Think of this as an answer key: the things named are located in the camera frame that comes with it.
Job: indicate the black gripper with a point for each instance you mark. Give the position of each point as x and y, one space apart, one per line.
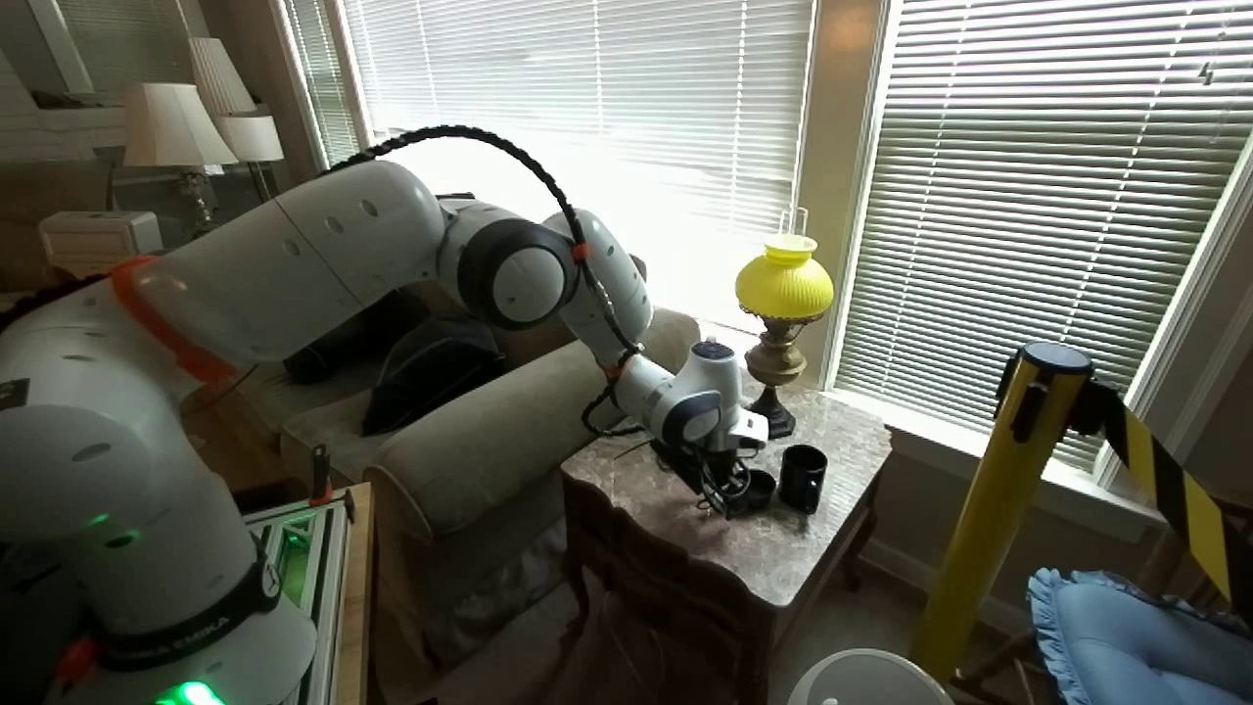
685 464

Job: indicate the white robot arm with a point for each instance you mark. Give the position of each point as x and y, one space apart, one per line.
258 327

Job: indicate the yellow pole with black base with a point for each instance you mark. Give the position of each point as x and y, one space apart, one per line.
998 510

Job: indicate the marble top wooden side table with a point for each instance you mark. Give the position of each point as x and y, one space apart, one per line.
770 550

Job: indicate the black mug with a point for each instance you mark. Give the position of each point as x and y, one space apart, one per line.
805 480

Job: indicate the yellow shade oil lamp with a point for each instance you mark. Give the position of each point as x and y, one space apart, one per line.
784 297

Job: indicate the beige armchair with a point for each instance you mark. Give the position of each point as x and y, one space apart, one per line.
496 455

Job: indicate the black pillow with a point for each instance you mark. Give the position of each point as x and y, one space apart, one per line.
430 373

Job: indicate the white window blinds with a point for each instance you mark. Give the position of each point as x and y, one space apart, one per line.
1042 197
627 121

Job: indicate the control box with green lights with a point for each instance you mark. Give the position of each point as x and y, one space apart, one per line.
308 573

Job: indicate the blue ruffled seat cushion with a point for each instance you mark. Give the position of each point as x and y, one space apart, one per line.
1135 648

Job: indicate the yellow black caution tape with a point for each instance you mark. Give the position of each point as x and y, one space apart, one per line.
1181 490

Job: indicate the white shade table lamp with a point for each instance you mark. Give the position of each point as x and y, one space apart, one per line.
178 123
251 139

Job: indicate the white rectangular box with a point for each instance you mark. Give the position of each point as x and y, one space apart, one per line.
100 242

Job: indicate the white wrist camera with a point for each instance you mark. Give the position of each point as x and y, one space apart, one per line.
747 429

